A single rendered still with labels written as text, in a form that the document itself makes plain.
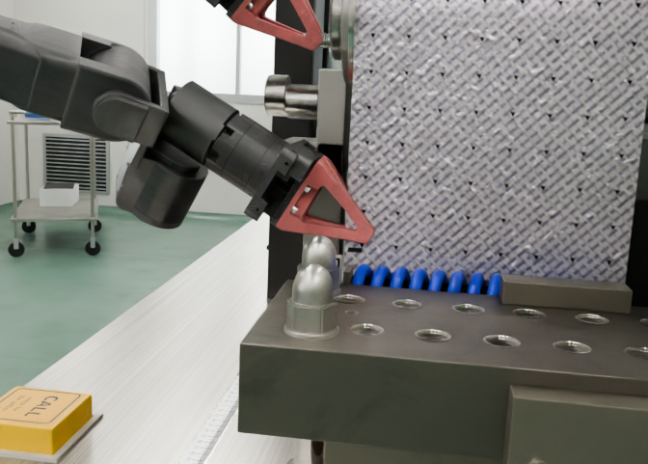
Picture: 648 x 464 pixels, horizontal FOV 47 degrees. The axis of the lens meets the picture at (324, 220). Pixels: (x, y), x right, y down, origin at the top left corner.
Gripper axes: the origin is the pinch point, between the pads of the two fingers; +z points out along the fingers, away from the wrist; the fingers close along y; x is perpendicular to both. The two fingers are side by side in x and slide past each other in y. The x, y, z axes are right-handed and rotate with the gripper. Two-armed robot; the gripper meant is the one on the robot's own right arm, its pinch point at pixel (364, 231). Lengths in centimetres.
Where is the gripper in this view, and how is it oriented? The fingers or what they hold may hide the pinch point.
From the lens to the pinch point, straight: 63.9
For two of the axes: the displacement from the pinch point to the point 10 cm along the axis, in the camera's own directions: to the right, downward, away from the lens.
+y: -1.4, 1.7, -9.8
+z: 8.4, 5.5, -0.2
